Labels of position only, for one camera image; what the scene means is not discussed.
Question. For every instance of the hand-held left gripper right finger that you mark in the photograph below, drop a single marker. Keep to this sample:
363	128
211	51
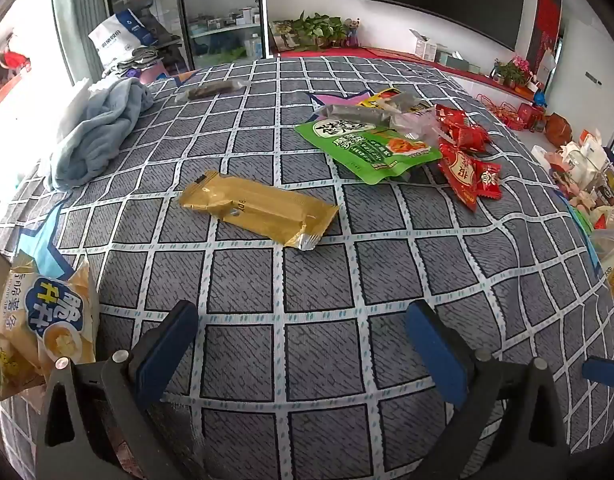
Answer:
434	355

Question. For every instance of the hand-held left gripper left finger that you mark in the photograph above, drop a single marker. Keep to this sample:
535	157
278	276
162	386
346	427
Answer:
163	360

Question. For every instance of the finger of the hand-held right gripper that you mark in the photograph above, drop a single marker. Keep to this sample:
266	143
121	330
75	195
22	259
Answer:
606	371

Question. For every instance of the potato sticks snack bag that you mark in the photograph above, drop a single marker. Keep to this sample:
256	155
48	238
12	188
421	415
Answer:
42	320

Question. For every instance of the dark brown snack packet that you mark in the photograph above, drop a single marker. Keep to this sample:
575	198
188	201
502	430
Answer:
212	91

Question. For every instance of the grey checked bed sheet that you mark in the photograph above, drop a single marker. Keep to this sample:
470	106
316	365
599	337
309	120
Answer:
307	285

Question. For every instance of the gold snack packet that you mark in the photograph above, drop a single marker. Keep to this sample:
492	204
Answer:
257	207

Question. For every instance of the small red snack packet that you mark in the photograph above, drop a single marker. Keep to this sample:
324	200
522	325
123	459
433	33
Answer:
489	180

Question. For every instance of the pile of assorted clutter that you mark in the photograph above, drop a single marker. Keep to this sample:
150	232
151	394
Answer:
587	170

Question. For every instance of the green snack packet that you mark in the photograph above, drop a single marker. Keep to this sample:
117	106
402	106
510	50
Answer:
357	149

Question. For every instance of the light blue towel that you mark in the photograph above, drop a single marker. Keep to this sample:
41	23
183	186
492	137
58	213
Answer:
97	135

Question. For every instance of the brown round object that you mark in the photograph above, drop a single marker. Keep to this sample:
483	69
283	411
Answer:
559	129

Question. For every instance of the grey snack packet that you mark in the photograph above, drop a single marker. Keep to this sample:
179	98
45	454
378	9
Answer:
352	114

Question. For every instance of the red gift box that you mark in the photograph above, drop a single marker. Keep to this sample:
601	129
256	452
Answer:
529	116

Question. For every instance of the yellow and black snack packet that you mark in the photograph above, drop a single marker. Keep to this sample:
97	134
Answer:
381	96

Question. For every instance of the green tissue box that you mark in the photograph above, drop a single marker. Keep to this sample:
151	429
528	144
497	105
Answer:
454	61

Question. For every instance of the pink flower potted plant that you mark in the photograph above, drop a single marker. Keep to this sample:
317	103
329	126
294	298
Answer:
514	70

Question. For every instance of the pile of grey clothes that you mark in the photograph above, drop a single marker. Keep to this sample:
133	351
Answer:
142	57

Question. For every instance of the white carton box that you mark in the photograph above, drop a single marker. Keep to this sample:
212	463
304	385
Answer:
423	44

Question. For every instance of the white and blue sack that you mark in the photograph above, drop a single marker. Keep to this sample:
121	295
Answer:
119	35

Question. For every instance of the small doll figure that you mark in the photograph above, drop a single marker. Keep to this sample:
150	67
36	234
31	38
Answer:
354	30

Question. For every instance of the framed picture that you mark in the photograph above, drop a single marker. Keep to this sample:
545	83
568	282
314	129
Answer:
282	35

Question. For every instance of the green potted plant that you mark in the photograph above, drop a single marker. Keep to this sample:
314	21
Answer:
317	25

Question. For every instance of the grey curtain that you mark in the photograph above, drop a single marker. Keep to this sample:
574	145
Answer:
69	10

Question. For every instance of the red wall poster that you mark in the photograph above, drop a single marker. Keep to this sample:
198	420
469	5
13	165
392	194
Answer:
549	20

